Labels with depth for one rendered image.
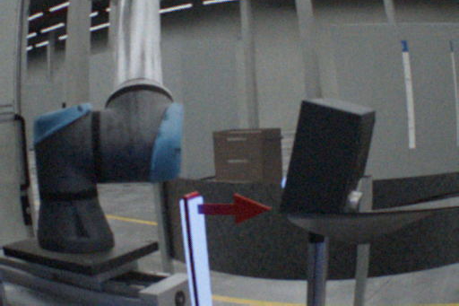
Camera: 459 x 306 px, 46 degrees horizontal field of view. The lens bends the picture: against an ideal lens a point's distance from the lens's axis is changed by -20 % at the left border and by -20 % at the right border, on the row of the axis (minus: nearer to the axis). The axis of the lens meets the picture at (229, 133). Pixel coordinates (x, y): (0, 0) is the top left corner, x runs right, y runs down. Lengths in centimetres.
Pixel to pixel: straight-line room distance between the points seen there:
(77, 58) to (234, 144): 210
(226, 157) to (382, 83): 204
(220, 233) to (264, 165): 465
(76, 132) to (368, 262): 158
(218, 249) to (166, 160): 171
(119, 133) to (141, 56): 16
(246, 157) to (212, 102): 353
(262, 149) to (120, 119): 626
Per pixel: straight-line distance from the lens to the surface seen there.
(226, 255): 262
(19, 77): 257
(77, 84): 713
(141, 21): 111
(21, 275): 108
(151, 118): 97
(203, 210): 51
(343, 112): 105
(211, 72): 1076
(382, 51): 687
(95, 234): 98
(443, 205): 40
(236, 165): 737
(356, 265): 236
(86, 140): 96
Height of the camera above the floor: 126
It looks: 3 degrees down
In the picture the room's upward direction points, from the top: 3 degrees counter-clockwise
